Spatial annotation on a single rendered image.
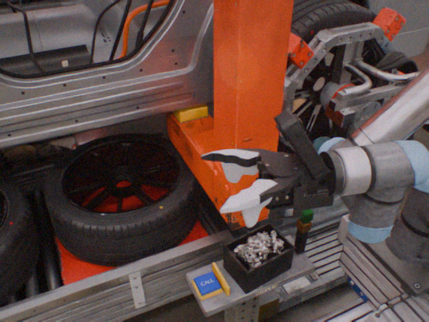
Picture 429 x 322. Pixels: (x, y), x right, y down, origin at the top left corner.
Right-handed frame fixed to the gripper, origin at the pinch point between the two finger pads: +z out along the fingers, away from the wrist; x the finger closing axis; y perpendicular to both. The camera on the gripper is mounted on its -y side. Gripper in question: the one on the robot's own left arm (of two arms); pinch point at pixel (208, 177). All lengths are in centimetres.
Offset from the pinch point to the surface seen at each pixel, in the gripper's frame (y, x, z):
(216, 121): 23, 70, -15
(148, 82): 19, 105, 5
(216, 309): 75, 39, -7
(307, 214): 51, 51, -41
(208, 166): 46, 80, -13
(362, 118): 29, 72, -69
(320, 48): 5, 80, -54
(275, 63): 1, 57, -29
